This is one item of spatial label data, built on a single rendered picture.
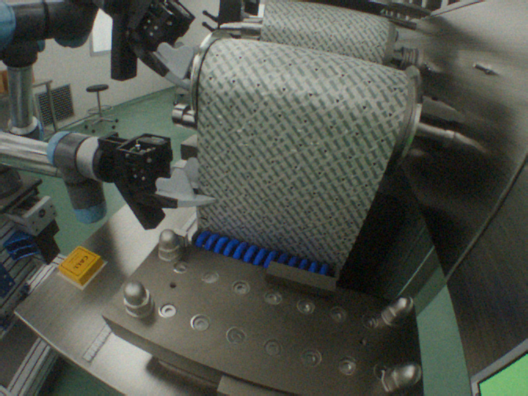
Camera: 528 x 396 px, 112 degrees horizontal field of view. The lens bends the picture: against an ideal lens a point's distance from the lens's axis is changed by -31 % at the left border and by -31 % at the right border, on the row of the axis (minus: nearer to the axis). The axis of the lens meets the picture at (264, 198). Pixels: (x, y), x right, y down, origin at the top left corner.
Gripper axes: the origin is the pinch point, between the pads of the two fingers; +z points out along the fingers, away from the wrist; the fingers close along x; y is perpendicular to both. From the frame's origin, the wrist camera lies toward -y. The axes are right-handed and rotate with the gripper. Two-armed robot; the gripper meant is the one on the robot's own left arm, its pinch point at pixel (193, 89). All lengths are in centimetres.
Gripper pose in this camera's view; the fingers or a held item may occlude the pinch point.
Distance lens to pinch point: 41.3
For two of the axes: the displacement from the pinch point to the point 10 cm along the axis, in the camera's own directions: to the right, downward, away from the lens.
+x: 2.6, -5.2, 8.1
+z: 6.6, 7.1, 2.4
